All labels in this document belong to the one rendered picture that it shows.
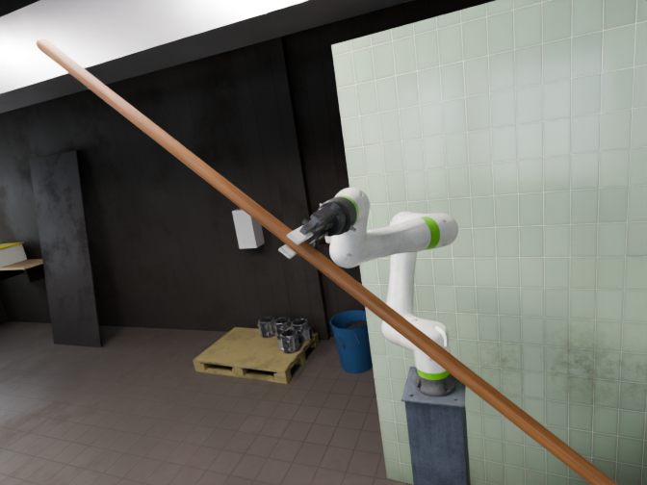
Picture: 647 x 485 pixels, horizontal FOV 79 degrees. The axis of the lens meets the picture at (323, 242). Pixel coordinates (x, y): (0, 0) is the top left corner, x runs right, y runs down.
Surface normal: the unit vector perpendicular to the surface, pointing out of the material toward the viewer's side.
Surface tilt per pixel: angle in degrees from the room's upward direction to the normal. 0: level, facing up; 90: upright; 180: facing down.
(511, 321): 90
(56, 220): 80
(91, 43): 90
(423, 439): 90
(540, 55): 90
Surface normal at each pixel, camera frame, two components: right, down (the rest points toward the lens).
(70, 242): -0.37, 0.10
